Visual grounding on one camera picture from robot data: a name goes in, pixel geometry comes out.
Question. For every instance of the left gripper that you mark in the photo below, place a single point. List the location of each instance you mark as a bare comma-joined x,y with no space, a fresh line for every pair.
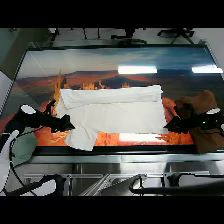
62,123

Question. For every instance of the white T-shirt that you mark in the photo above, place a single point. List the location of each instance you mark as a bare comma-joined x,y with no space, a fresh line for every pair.
111,112

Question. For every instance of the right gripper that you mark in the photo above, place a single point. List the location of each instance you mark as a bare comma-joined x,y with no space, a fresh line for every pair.
176,125

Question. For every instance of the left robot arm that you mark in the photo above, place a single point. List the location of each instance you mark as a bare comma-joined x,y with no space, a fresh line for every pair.
30,117

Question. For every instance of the brown garment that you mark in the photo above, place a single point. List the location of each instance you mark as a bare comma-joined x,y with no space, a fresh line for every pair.
204,122

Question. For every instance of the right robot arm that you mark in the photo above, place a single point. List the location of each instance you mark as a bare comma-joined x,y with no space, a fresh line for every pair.
203,120

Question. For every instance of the silver frame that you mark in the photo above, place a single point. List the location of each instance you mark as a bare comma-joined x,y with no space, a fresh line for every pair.
110,173

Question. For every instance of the pale green garment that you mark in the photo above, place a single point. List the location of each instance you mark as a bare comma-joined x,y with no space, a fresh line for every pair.
23,148

